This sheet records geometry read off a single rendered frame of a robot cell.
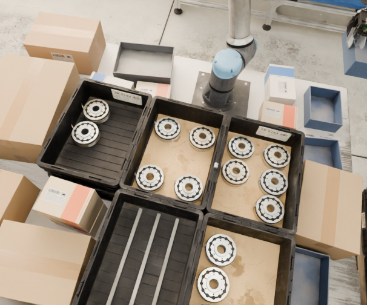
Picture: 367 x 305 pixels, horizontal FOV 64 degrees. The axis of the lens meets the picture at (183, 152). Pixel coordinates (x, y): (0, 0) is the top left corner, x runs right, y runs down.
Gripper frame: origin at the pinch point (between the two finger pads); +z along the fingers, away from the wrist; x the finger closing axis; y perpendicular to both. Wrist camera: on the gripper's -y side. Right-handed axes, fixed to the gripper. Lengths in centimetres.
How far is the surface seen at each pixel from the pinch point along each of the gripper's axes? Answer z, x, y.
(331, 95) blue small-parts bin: 39.6, 8.6, -10.1
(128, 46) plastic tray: 26, -94, -10
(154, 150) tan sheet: 23, -65, 46
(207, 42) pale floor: 106, -70, -108
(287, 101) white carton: 33.7, -13.2, 2.6
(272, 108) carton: 32.7, -19.8, 9.0
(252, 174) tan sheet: 27, -26, 46
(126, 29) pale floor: 100, -141, -104
